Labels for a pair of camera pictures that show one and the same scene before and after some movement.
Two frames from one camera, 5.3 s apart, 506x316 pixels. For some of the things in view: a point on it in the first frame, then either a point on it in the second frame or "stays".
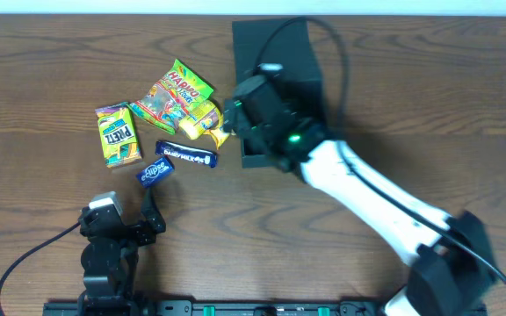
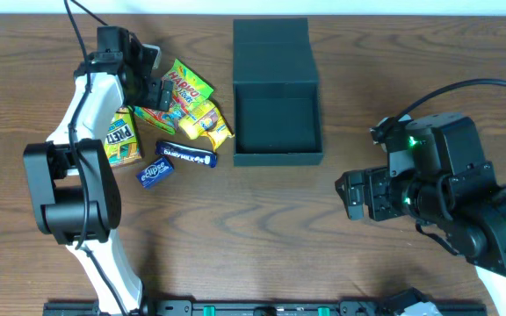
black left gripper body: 138,232 → 152,90
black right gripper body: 235,118 → 377,193
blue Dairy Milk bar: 188,154 stays
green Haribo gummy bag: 177,94 stays
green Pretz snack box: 119,135 stays
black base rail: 216,308 stays
